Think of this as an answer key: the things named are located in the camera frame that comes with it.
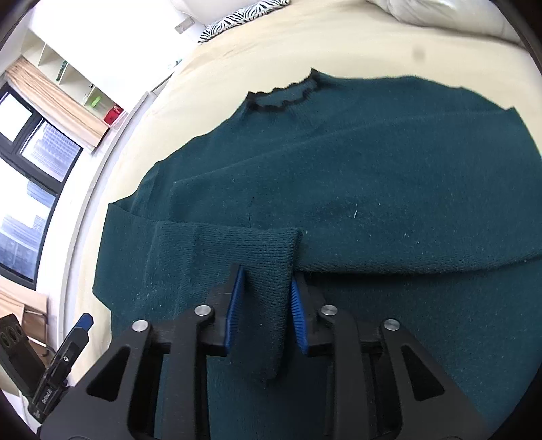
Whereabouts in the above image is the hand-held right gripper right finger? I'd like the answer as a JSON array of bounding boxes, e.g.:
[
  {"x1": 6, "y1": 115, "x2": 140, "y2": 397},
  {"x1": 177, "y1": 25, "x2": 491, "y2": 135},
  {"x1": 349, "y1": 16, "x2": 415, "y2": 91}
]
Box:
[{"x1": 290, "y1": 273, "x2": 505, "y2": 440}]

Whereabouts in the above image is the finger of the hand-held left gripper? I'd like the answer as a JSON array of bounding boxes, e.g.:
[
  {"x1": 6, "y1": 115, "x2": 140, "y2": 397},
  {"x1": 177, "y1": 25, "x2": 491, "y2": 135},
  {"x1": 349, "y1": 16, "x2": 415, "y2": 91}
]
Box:
[{"x1": 54, "y1": 313, "x2": 95, "y2": 364}]

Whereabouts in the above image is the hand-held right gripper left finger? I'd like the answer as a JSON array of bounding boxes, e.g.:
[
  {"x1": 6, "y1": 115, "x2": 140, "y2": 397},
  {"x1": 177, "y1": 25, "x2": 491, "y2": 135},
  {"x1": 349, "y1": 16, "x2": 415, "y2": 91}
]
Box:
[{"x1": 40, "y1": 264, "x2": 247, "y2": 440}]

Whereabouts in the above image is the dark green towel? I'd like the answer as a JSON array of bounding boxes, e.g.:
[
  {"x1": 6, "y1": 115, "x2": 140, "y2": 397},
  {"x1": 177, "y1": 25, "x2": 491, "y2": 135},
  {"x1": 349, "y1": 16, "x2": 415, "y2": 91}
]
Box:
[{"x1": 92, "y1": 68, "x2": 542, "y2": 440}]

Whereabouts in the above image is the black framed window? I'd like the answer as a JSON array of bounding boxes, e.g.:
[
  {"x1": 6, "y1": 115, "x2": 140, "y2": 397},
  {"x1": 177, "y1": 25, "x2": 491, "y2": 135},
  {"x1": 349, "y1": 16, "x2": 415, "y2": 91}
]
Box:
[{"x1": 0, "y1": 82, "x2": 84, "y2": 292}]

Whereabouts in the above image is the beige curtain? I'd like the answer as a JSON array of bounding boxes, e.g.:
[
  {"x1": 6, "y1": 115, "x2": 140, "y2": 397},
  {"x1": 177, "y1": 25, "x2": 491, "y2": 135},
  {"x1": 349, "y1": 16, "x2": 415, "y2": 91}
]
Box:
[{"x1": 4, "y1": 57, "x2": 110, "y2": 154}]

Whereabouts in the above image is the bed with beige sheet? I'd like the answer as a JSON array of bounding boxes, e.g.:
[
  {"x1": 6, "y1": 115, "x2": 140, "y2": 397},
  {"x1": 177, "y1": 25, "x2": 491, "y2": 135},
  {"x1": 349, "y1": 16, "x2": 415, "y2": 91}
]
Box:
[{"x1": 68, "y1": 0, "x2": 532, "y2": 352}]

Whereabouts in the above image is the zebra print pillow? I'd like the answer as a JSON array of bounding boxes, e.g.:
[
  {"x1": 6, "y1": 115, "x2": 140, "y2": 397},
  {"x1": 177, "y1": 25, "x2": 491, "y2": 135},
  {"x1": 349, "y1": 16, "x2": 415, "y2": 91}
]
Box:
[{"x1": 198, "y1": 0, "x2": 291, "y2": 44}]

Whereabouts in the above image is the white duvet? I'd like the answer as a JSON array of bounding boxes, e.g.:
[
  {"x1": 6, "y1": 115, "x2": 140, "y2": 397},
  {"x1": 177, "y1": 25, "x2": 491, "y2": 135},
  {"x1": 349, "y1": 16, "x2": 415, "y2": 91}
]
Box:
[{"x1": 366, "y1": 0, "x2": 522, "y2": 44}]

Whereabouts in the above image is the white wall shelf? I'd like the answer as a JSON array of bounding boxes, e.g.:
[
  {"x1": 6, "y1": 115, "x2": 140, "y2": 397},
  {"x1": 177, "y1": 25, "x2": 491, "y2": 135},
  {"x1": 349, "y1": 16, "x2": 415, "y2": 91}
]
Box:
[{"x1": 21, "y1": 29, "x2": 128, "y2": 128}]

